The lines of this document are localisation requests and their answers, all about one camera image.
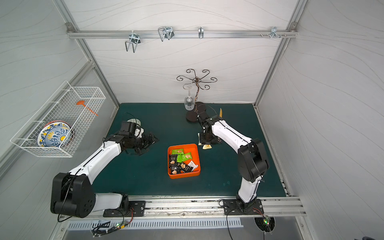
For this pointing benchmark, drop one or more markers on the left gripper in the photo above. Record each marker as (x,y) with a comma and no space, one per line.
(145,142)

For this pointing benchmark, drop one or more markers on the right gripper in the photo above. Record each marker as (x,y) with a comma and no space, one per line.
(207,140)

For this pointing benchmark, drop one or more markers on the orange storage box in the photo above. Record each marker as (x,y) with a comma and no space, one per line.
(188,148)

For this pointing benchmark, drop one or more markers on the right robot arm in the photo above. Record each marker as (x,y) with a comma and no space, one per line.
(253,161)

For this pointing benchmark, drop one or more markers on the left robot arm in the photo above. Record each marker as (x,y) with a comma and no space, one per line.
(73,194)

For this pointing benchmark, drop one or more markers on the white packet in box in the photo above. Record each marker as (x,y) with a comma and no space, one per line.
(192,165)

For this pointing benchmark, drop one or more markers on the front black packet in box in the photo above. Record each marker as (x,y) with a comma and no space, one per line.
(181,169)

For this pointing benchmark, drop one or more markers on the green cookie packet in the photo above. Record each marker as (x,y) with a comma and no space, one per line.
(184,157)
(177,152)

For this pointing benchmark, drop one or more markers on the black scrolled glass stand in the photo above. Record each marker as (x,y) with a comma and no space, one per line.
(198,84)

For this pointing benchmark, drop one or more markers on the clear wine glass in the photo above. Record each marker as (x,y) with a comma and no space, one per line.
(189,101)

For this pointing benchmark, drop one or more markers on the blue yellow patterned plate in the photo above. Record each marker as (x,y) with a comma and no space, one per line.
(54,135)

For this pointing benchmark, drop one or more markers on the double prong metal hook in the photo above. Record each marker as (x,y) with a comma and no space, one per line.
(132,42)

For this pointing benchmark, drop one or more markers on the small metal clip hook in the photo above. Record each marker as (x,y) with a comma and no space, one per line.
(201,32)

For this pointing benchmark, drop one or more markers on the looped metal hook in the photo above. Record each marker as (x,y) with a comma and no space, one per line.
(166,33)

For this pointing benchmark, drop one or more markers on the white wire basket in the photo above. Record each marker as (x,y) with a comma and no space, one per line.
(61,106)

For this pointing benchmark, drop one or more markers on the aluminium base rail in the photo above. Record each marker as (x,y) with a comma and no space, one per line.
(161,207)

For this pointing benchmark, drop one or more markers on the aluminium top rail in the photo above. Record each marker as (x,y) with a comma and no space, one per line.
(179,34)

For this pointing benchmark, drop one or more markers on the right metal hook bracket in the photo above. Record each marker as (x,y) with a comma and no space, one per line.
(273,34)

